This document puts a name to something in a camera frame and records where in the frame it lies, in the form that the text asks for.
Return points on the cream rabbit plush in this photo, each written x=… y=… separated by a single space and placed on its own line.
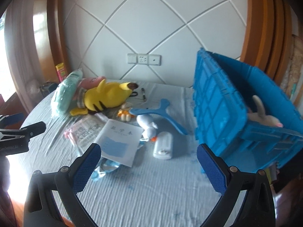
x=260 y=113

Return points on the white wall outlet plate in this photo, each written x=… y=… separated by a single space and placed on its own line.
x=154 y=60

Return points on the blue plastic crate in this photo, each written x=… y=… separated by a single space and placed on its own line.
x=213 y=94

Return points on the clear bag with newspaper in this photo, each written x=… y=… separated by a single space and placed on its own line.
x=82 y=130

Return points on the pink starfish plush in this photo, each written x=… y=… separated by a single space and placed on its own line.
x=92 y=81

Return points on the yellow can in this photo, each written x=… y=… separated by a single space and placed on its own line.
x=60 y=72

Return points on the white duck plush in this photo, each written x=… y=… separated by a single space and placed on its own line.
x=145 y=123

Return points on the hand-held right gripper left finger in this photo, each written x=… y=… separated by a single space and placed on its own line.
x=86 y=170

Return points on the pale curtain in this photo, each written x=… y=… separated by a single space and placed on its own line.
x=16 y=52

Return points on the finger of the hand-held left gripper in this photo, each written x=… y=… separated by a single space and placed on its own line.
x=13 y=119
x=34 y=127

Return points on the blue boomerang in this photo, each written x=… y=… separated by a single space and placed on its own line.
x=153 y=111

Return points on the white wall socket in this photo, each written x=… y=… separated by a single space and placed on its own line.
x=143 y=59

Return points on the small orange plush toy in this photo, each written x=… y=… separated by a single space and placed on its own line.
x=125 y=113

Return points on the white wall switch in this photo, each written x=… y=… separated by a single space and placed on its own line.
x=132 y=58

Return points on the white and blue notebook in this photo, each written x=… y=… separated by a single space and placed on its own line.
x=118 y=141

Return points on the black marker pen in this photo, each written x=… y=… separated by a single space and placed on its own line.
x=143 y=94

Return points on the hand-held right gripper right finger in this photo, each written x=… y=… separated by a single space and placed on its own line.
x=211 y=170

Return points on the yellow mouse plush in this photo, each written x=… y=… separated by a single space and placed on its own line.
x=106 y=94

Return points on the mint green pillow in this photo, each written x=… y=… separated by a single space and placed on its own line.
x=65 y=92

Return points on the white plastic bottle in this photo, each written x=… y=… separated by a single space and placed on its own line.
x=163 y=145

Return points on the dark small object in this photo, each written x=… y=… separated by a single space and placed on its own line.
x=48 y=87

